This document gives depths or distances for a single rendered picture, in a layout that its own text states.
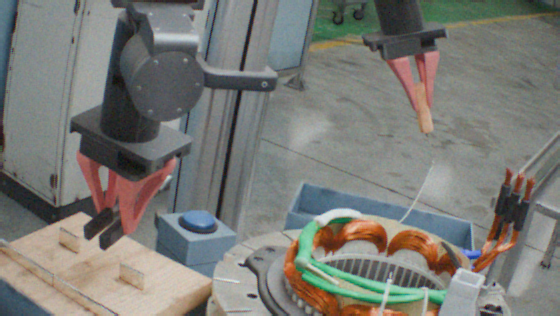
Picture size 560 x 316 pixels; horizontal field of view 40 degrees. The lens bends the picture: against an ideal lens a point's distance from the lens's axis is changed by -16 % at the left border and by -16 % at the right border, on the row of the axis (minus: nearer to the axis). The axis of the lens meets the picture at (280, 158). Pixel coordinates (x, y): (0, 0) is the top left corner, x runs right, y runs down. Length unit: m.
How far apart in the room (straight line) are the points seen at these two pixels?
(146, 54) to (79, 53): 2.34
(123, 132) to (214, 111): 0.49
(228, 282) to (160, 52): 0.29
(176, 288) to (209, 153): 0.40
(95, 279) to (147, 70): 0.29
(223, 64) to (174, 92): 0.56
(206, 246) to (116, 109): 0.37
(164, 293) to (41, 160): 2.39
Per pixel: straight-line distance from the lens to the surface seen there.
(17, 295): 0.81
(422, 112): 1.06
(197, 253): 1.05
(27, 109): 3.22
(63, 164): 3.12
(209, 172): 1.24
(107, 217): 0.79
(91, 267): 0.87
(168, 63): 0.63
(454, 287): 0.73
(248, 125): 1.23
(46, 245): 0.90
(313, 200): 1.18
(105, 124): 0.74
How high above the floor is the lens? 1.49
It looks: 20 degrees down
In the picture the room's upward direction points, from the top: 11 degrees clockwise
